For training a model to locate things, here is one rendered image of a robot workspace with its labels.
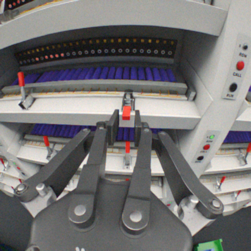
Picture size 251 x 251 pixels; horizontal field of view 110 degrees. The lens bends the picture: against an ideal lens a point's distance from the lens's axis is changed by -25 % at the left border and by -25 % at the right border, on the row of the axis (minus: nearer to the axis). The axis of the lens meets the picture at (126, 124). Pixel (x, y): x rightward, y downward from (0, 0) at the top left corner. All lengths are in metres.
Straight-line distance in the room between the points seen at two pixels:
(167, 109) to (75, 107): 0.20
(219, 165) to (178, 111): 0.30
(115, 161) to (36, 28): 0.39
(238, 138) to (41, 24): 0.70
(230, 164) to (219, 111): 0.28
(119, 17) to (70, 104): 0.20
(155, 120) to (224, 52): 0.18
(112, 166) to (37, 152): 0.30
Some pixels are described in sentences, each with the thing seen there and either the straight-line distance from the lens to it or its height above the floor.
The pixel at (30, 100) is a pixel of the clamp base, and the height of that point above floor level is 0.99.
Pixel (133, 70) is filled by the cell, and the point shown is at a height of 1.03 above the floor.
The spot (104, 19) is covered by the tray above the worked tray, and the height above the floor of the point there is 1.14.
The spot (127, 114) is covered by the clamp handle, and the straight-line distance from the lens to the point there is 0.18.
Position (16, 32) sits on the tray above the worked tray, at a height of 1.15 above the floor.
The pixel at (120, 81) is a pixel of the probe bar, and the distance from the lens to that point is 0.28.
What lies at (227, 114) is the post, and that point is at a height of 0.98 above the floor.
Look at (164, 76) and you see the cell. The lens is 0.33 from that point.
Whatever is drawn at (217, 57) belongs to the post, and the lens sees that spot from 0.26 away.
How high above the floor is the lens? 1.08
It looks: 34 degrees down
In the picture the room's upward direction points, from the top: straight up
